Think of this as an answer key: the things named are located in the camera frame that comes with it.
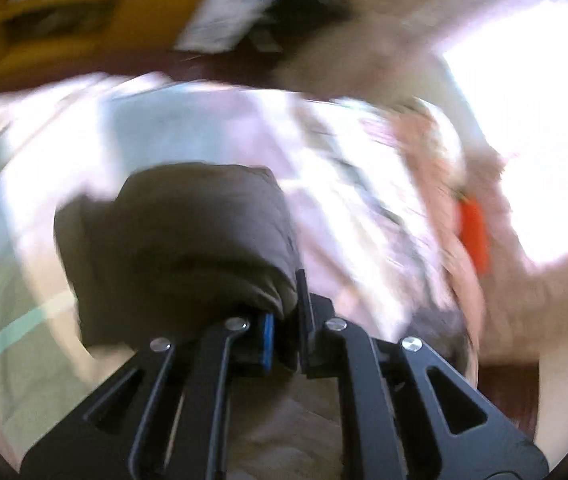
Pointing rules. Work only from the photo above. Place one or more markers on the pink pillow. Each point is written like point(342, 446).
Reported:
point(416, 133)

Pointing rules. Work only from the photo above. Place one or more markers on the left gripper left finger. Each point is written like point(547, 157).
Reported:
point(163, 415)

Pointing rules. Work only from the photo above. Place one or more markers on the wooden cabinet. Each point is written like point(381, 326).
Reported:
point(89, 15)

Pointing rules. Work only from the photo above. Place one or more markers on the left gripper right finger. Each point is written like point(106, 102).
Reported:
point(405, 412)

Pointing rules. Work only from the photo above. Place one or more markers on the brown puffer jacket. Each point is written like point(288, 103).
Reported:
point(182, 247)

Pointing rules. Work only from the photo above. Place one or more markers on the orange carrot plush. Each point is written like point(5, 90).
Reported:
point(473, 233)

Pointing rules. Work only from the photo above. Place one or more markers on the striped pastel bed sheet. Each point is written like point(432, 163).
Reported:
point(338, 163)

